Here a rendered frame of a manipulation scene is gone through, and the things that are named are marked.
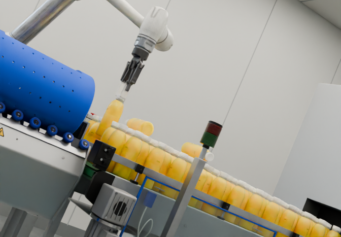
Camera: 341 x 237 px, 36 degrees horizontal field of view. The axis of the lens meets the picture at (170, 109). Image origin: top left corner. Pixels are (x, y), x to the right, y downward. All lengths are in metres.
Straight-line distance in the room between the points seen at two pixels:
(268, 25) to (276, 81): 0.64
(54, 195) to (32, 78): 0.48
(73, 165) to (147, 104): 3.24
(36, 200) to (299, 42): 4.60
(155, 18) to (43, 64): 0.58
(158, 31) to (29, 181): 0.85
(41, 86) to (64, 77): 0.11
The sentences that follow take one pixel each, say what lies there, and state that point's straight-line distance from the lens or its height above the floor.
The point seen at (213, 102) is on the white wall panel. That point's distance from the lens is 5.65.
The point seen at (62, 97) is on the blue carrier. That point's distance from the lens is 2.07.
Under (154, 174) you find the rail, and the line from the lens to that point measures 2.22.
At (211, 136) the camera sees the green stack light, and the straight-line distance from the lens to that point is 2.12.
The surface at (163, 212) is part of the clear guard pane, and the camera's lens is 2.21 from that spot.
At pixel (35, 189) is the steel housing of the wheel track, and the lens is 2.15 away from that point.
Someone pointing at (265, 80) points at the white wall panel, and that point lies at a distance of 6.00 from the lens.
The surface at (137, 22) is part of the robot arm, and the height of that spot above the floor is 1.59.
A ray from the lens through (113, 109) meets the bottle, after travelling 2.30.
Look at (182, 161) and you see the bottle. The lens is 2.31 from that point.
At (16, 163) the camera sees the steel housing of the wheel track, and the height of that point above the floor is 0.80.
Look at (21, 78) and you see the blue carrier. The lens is 2.02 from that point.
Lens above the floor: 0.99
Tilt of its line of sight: 6 degrees up
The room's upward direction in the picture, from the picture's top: 24 degrees clockwise
